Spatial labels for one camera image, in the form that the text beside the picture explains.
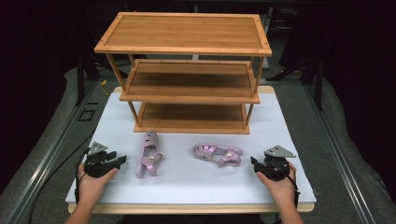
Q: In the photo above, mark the small yellow floor object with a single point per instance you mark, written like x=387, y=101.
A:
x=103, y=83

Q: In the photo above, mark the grey metal floor rail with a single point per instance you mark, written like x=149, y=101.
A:
x=46, y=161
x=339, y=161

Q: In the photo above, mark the dark metal stand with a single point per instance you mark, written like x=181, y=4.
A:
x=318, y=87
x=80, y=81

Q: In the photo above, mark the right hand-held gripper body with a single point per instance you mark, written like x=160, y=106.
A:
x=275, y=166

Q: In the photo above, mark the pink child sandal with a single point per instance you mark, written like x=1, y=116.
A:
x=218, y=153
x=150, y=157

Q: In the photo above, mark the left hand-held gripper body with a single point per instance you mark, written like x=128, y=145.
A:
x=95, y=165

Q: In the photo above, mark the wooden three-tier shoe rack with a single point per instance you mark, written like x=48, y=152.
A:
x=186, y=31

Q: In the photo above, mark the person's right hand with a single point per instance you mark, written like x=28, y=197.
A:
x=281, y=191

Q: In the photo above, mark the person's left hand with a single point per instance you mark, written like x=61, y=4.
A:
x=91, y=188

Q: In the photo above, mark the white table mat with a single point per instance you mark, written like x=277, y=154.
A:
x=186, y=186

